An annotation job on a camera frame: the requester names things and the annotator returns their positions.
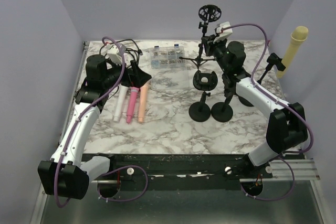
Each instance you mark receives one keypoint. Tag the tall shock mount stand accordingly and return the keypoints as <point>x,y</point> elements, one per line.
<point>208,14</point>

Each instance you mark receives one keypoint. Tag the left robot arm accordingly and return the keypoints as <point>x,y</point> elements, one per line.
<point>81,119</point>

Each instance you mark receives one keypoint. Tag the pink microphone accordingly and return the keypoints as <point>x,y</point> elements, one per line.
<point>131,105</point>

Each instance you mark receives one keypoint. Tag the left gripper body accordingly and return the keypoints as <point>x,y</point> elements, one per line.
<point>127,78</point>

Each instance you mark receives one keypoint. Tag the shock mount desk stand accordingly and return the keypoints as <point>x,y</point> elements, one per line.
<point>206,82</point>

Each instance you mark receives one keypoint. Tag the peach microphone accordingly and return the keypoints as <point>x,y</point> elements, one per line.
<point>142,103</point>

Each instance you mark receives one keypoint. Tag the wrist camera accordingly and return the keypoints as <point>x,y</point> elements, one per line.
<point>222,32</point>
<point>112,52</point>

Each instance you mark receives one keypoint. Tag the aluminium frame rail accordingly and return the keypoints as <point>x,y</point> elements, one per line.
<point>303,169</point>

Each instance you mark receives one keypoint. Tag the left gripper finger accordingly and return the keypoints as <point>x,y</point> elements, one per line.
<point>140,80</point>
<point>135,68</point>

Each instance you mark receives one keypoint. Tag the clear screw organiser box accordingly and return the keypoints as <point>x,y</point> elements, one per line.
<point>171,57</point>

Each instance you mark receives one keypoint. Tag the yellow microphone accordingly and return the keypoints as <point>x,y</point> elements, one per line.
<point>298,36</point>

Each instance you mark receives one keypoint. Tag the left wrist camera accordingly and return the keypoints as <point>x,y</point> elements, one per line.
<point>112,52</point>

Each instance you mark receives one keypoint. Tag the white microphone grey head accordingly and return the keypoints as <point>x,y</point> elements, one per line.
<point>120,101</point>

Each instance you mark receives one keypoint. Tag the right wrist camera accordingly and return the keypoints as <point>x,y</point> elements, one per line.
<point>222,32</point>

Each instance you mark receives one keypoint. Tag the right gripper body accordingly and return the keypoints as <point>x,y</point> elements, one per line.
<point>214,49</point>

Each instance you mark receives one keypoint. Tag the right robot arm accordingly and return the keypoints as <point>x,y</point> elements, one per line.
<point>285,121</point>

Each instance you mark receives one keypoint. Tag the clip desk stand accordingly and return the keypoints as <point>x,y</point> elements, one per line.
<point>225,98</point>

